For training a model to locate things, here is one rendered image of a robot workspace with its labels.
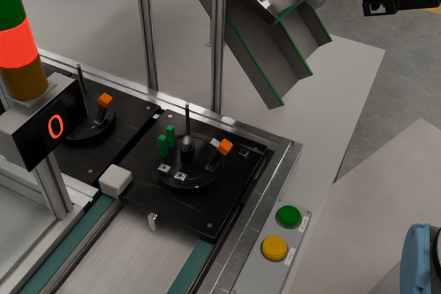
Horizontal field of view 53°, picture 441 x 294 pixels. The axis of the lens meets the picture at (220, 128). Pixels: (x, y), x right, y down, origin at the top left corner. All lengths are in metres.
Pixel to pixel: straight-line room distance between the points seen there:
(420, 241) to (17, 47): 0.51
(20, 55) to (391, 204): 0.78
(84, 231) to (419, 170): 0.74
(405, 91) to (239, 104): 1.72
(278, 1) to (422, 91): 2.00
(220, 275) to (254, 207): 0.14
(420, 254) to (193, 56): 0.91
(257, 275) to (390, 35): 2.61
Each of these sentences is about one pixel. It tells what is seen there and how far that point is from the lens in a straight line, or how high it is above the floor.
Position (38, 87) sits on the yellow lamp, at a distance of 0.59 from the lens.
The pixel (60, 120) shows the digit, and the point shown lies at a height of 1.21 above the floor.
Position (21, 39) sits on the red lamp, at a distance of 0.55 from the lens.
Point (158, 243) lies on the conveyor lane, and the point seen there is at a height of 0.92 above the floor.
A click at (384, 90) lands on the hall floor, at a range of 2.72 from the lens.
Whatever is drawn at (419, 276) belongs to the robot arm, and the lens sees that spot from 0.58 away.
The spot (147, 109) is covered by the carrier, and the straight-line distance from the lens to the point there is 0.98.
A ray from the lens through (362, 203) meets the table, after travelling 1.00.
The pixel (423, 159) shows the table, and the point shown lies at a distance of 1.14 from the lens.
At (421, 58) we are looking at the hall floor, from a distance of 3.07.
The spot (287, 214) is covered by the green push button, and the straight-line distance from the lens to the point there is 0.81.
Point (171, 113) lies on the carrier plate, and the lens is 0.96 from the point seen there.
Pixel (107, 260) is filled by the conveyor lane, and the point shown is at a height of 0.92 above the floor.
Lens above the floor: 1.63
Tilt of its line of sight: 46 degrees down
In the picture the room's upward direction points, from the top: 2 degrees clockwise
